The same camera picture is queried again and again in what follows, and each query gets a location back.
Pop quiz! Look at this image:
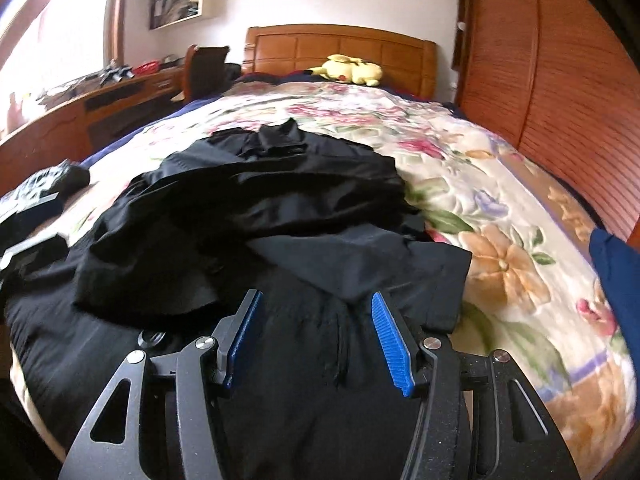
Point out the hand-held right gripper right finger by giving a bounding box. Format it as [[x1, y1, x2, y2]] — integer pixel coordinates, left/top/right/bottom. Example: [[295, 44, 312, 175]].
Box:
[[371, 292, 581, 480]]

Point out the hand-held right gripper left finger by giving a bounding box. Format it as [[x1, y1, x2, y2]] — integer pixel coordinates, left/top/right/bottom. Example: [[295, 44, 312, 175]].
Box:
[[60, 289, 263, 480]]

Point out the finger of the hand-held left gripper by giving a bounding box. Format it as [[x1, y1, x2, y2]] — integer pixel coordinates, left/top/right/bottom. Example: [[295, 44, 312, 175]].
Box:
[[0, 187, 63, 227], [0, 232, 69, 277]]

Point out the black coat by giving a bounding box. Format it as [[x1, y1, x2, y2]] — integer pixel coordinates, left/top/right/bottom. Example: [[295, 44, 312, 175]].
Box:
[[2, 117, 473, 480]]

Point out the blue sleeve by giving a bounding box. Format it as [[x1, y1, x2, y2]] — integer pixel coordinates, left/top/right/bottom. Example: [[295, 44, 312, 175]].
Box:
[[589, 230, 640, 361]]

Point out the wooden desk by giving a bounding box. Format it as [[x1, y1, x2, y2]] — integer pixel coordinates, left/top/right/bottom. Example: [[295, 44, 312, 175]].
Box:
[[0, 67, 188, 181]]

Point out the black device on desk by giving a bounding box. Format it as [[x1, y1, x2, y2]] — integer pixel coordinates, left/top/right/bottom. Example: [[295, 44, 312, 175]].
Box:
[[100, 62, 133, 83]]

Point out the window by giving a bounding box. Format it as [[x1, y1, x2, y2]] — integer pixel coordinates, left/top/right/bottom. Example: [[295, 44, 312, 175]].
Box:
[[0, 0, 126, 146]]

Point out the floral blanket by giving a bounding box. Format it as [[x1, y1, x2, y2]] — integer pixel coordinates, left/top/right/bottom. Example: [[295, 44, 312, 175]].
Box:
[[10, 82, 636, 480]]

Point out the wooden chair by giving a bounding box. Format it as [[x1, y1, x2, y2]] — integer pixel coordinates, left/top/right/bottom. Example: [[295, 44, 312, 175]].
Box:
[[181, 44, 231, 101]]

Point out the yellow plush toy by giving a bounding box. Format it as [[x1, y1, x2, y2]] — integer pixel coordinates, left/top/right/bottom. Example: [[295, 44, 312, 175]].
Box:
[[306, 54, 383, 86]]

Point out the wooden bed headboard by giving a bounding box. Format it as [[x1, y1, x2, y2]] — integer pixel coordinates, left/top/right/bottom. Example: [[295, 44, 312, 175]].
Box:
[[241, 24, 438, 101]]

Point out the wooden slatted wardrobe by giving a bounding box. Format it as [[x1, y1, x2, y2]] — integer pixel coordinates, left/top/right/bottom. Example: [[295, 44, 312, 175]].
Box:
[[452, 0, 640, 241]]

